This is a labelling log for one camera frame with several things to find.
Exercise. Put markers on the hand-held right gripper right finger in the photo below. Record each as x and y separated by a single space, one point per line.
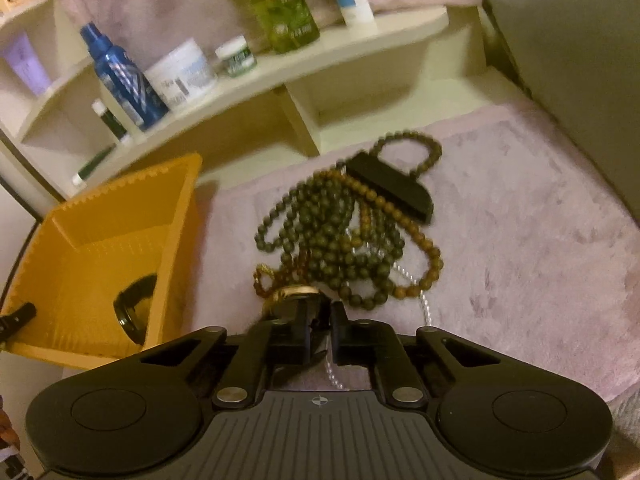
346 336

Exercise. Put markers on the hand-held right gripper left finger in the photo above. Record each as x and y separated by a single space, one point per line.
296 335

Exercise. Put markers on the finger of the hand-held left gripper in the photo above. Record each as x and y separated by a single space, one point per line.
17 321

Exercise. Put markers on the orange plastic tray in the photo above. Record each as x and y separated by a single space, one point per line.
75 280

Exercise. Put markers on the black bangle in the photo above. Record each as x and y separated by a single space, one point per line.
131 315

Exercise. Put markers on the white panel with black trim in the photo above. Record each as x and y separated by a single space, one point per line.
15 240

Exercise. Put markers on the dark green tube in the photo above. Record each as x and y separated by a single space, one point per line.
95 162

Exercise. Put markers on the pink fuzzy blanket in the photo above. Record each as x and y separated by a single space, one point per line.
525 260

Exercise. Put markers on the white cap lip balm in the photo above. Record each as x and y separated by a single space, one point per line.
111 121

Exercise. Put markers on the blue spray bottle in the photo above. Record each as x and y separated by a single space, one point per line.
122 82

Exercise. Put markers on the white wooden shelf unit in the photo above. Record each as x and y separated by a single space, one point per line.
300 65

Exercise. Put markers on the small green label jar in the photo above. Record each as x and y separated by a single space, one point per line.
236 57

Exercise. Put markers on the large white cream jar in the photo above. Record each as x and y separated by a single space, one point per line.
182 72

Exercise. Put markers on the green liquid bottle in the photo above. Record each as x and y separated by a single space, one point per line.
280 5

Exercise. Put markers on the pink hanging towel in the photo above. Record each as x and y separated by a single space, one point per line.
175 0

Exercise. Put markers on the grey cushion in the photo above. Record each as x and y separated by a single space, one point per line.
575 50

